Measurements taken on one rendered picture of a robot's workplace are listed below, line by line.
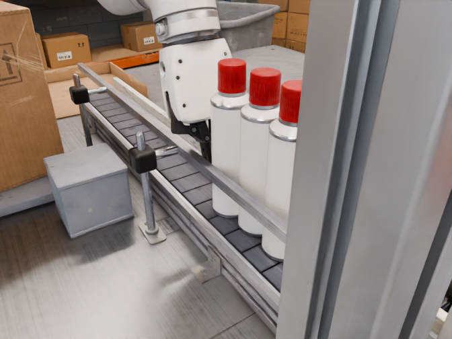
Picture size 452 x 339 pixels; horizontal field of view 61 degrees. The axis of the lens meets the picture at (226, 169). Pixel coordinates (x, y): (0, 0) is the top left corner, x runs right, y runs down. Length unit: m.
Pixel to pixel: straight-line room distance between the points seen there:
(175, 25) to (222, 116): 0.13
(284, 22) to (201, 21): 3.48
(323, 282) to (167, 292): 0.36
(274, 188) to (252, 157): 0.05
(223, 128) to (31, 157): 0.37
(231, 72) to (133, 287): 0.29
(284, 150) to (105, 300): 0.28
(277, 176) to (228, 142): 0.09
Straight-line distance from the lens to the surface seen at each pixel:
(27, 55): 0.67
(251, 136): 0.42
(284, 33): 3.99
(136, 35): 4.41
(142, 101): 0.85
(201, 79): 0.50
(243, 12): 3.26
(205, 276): 0.51
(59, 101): 1.14
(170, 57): 0.50
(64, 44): 4.07
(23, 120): 0.69
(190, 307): 0.48
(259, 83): 0.40
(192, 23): 0.50
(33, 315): 0.52
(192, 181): 0.60
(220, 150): 0.47
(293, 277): 0.16
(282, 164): 0.39
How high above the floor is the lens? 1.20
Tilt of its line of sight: 31 degrees down
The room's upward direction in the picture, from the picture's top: straight up
